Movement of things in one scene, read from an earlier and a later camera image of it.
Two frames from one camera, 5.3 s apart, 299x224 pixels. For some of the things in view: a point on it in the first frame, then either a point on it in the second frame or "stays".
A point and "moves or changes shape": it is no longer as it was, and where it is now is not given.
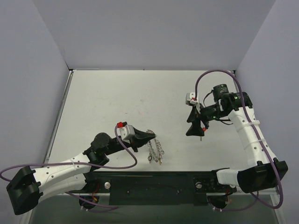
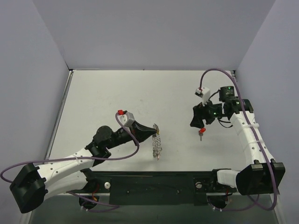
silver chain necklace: (155, 150) moves or changes shape
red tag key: (204, 129) stays
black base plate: (155, 188) stays
